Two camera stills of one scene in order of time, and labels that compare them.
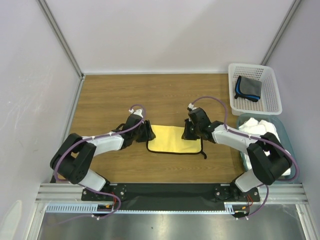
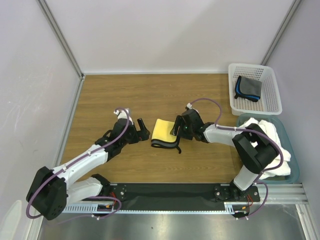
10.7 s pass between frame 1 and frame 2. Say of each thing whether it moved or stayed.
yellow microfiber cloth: moved
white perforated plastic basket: stayed
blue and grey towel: stayed
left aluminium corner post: stayed
